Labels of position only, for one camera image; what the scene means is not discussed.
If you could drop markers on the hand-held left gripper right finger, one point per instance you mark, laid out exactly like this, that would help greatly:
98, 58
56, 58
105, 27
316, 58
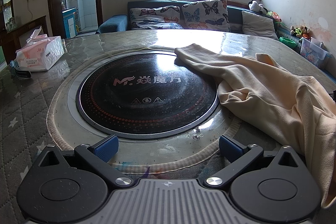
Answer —
231, 149

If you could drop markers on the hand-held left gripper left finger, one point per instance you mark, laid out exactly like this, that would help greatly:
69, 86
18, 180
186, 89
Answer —
106, 148

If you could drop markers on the cream long-sleeved garment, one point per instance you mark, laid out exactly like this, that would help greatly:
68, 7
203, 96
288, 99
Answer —
262, 82

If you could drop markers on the round black induction cooktop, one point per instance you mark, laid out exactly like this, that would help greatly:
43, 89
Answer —
147, 108

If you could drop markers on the grey quilted star table cover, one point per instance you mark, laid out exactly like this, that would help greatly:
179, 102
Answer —
26, 113

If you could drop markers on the pink white tissue pack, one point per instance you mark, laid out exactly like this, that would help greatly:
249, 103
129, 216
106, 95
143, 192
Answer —
47, 53

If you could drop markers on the dark wristwatch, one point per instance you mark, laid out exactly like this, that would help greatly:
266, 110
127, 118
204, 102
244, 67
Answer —
19, 72

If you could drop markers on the green bowl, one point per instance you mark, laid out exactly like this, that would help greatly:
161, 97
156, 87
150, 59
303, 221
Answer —
287, 41

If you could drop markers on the clear plastic storage box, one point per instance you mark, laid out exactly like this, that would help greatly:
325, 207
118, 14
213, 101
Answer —
312, 54

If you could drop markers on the grey pillow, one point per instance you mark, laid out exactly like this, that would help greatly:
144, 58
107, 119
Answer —
257, 24

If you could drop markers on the blue white cabinet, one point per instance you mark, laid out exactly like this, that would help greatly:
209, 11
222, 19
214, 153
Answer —
69, 22

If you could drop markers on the blue corner sofa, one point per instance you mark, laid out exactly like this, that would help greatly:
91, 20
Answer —
236, 16

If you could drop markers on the brown plush toys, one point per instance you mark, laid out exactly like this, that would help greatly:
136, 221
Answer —
299, 31

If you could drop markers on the square butterfly print pillow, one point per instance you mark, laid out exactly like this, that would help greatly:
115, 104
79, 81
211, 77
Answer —
204, 14

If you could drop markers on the green orange toy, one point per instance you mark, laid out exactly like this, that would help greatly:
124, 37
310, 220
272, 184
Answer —
274, 16

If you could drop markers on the wide butterfly print pillow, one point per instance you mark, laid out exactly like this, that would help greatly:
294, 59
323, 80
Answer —
152, 16

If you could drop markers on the panda plush toy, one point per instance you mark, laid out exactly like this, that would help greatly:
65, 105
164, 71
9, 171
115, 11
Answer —
254, 6

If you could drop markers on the dark wooden sideboard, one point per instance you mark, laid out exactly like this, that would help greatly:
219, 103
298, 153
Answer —
26, 27

